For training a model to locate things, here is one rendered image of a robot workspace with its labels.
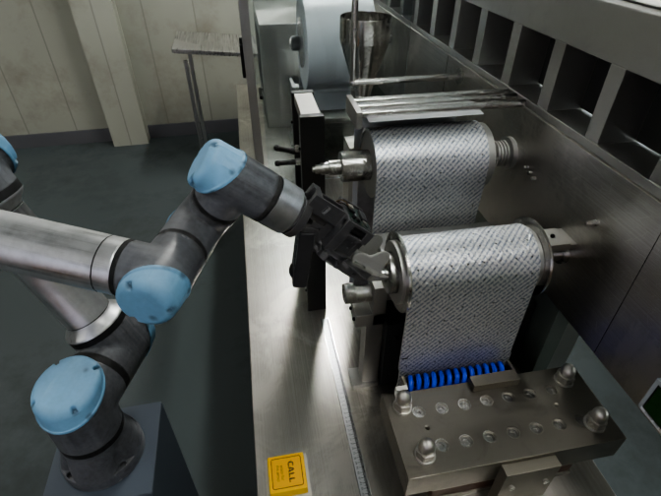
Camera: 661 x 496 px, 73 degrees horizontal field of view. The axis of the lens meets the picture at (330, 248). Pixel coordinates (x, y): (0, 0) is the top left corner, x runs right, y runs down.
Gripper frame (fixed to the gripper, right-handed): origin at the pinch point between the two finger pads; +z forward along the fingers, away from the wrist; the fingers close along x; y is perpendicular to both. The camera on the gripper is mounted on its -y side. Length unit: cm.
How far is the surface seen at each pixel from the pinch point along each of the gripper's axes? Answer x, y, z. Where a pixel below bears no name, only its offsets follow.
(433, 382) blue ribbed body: -7.8, -10.7, 22.7
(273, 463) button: -12.3, -39.9, 5.2
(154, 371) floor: 90, -146, 21
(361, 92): 71, 14, 6
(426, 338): -4.8, -4.3, 15.2
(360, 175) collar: 23.4, 6.4, -2.3
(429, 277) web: -4.0, 6.2, 5.0
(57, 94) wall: 366, -178, -87
